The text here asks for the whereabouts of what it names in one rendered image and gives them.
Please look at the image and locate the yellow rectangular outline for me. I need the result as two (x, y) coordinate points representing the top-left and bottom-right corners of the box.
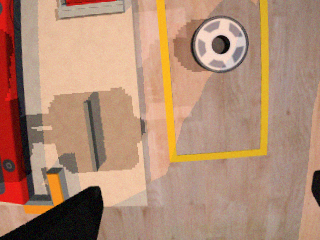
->
(157, 0), (269, 163)

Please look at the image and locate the black wheel with grey hub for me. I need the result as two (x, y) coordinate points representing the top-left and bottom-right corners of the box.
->
(191, 15), (248, 73)

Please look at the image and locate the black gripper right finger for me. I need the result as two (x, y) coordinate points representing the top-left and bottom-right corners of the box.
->
(311, 169), (320, 207)

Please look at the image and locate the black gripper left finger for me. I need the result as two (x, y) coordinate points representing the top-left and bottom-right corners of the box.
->
(0, 185), (104, 240)

